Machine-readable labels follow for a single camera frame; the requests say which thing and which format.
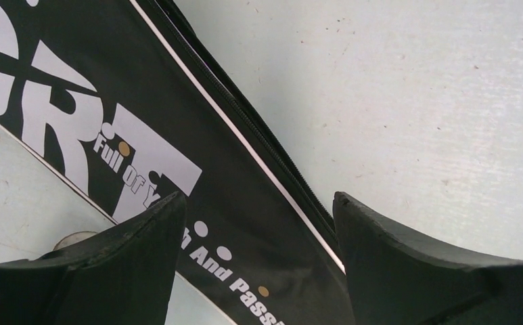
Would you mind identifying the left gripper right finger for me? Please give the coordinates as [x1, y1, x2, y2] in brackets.
[333, 192, 523, 324]

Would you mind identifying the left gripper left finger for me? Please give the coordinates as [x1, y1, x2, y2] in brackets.
[0, 192, 186, 324]

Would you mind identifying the black racket cover bag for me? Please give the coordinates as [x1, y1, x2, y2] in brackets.
[0, 1, 355, 324]

